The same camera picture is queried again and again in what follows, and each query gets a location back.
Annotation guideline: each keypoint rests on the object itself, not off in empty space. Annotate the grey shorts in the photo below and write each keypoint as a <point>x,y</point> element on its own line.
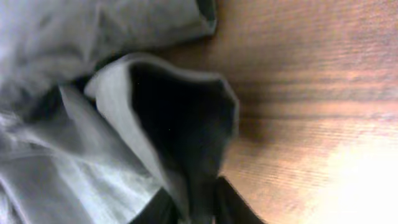
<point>92,126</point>

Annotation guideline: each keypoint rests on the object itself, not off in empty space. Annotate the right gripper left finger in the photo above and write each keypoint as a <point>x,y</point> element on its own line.
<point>160,210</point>

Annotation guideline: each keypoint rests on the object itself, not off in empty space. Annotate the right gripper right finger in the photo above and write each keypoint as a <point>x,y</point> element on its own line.
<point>230,207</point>

